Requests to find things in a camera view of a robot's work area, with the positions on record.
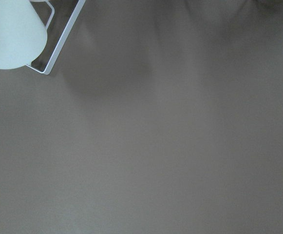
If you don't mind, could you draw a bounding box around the white wire cup rack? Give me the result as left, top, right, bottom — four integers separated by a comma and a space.
26, 0, 86, 75

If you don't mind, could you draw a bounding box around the pale green cup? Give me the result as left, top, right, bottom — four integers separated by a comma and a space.
0, 0, 47, 69

